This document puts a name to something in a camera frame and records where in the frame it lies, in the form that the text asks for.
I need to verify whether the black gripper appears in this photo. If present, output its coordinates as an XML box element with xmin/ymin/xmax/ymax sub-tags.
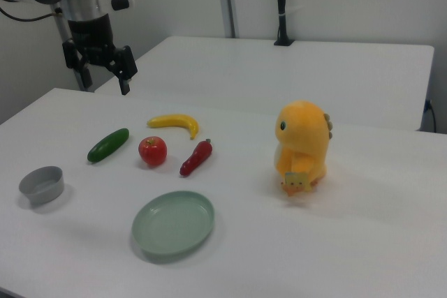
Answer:
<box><xmin>61</xmin><ymin>14</ymin><xmax>138</xmax><ymax>96</ymax></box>

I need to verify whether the red apple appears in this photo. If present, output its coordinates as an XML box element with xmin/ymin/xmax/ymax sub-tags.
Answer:
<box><xmin>138</xmin><ymin>136</ymin><xmax>168</xmax><ymax>167</ymax></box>

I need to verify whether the grey bowl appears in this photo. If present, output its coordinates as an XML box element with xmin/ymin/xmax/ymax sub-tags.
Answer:
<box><xmin>18</xmin><ymin>165</ymin><xmax>66</xmax><ymax>207</ymax></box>

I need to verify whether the aluminium profile pole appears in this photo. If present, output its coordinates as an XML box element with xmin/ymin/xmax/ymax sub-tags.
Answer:
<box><xmin>52</xmin><ymin>3</ymin><xmax>87</xmax><ymax>92</ymax></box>

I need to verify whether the green cucumber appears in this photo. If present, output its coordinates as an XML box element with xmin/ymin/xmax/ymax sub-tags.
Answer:
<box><xmin>87</xmin><ymin>128</ymin><xmax>130</xmax><ymax>164</ymax></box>

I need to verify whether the yellow banana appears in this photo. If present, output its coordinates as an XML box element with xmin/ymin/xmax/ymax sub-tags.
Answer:
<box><xmin>146</xmin><ymin>113</ymin><xmax>200</xmax><ymax>141</ymax></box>

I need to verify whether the red chili pepper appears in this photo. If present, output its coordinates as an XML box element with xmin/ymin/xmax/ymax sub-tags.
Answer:
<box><xmin>179</xmin><ymin>138</ymin><xmax>214</xmax><ymax>177</ymax></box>

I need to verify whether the pale green plate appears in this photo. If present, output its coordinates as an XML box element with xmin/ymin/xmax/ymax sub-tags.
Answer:
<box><xmin>131</xmin><ymin>190</ymin><xmax>216</xmax><ymax>255</ymax></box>

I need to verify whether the white background table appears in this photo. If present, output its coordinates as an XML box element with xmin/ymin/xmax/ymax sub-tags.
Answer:
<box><xmin>94</xmin><ymin>35</ymin><xmax>436</xmax><ymax>132</ymax></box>

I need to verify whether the orange plush dinosaur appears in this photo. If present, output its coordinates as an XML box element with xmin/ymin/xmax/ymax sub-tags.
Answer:
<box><xmin>273</xmin><ymin>99</ymin><xmax>335</xmax><ymax>197</ymax></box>

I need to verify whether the thin black cable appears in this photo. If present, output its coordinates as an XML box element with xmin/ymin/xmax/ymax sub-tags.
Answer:
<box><xmin>0</xmin><ymin>6</ymin><xmax>64</xmax><ymax>22</ymax></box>

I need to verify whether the black power cable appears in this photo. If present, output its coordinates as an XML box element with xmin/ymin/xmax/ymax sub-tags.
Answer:
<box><xmin>423</xmin><ymin>98</ymin><xmax>437</xmax><ymax>133</ymax></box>

